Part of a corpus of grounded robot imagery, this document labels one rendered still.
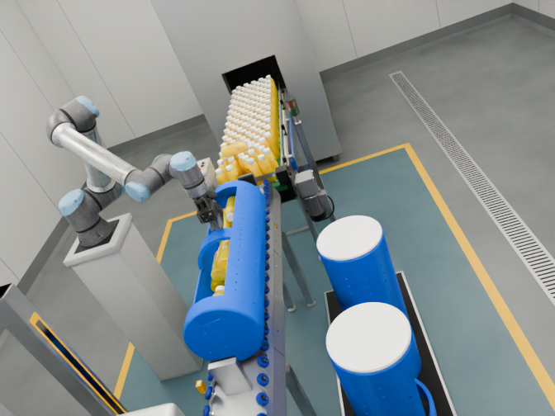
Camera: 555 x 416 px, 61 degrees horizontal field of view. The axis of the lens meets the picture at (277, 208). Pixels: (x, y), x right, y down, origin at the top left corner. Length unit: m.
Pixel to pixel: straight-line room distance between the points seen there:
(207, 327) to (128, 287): 1.19
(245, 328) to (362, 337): 0.40
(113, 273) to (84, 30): 4.82
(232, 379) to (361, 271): 0.65
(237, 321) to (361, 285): 0.58
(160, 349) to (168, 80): 4.61
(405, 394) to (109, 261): 1.71
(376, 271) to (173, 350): 1.61
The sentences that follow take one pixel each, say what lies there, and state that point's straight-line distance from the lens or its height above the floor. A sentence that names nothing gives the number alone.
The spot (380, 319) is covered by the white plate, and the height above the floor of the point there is 1.04.
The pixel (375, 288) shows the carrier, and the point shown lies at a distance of 2.00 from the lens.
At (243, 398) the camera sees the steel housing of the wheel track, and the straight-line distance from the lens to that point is 1.74.
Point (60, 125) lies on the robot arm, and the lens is 2.18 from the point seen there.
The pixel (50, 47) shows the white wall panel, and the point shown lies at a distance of 7.34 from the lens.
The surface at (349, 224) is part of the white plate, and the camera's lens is 2.04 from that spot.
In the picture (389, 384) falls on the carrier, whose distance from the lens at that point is 1.57.
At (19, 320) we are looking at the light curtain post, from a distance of 1.39.
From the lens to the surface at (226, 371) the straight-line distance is 1.67.
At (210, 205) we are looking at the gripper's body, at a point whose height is 1.37.
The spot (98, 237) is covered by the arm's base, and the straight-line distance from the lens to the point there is 2.72.
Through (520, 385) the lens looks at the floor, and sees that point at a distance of 2.68.
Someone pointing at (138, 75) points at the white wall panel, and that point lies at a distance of 7.07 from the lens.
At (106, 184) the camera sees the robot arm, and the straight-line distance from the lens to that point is 2.65.
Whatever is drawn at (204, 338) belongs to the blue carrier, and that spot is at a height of 1.11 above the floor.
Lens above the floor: 2.24
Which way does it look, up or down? 31 degrees down
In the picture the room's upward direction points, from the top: 23 degrees counter-clockwise
